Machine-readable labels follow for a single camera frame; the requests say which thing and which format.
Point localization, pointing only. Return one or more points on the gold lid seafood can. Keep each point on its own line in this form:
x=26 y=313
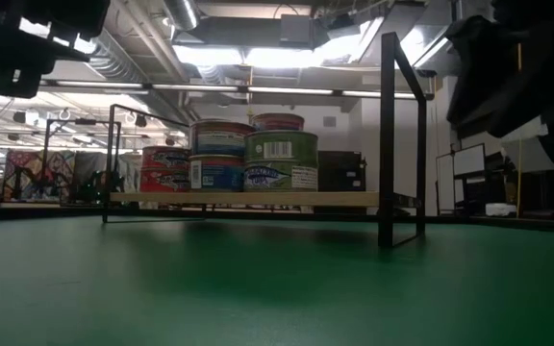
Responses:
x=279 y=177

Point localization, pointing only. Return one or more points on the black metal frame stand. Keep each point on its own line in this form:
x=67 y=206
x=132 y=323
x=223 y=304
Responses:
x=47 y=144

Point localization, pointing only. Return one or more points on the silver ventilation duct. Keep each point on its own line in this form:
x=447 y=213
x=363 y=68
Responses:
x=181 y=12

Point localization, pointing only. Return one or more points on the red label seafood can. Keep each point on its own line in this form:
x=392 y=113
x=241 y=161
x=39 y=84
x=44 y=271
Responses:
x=164 y=181
x=165 y=158

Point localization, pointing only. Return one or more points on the colourful patterned cloth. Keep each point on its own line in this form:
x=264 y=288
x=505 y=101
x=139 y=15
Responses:
x=36 y=173

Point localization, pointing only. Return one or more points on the silver lid seafood can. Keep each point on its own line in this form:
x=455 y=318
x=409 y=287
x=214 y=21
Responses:
x=281 y=145

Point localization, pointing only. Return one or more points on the white hanging cloth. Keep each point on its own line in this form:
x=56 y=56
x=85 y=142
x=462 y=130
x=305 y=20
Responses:
x=130 y=173

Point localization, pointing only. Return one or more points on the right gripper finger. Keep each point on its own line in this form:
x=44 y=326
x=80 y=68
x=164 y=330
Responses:
x=484 y=117

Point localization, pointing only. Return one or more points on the black cabinet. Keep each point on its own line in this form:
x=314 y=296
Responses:
x=342 y=173

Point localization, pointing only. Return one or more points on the large whiteboard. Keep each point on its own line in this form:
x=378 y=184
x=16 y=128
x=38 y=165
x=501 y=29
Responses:
x=469 y=160

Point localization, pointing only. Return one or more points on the wooden shelf black metal frame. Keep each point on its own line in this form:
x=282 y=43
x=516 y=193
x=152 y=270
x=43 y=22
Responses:
x=258 y=198

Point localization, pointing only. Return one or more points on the ceiling strip light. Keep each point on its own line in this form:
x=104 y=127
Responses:
x=195 y=87

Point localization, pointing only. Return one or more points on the white bundle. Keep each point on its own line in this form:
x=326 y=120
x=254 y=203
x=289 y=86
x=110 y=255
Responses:
x=500 y=209

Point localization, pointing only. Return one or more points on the small whiteboard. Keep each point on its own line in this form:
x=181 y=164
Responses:
x=444 y=169

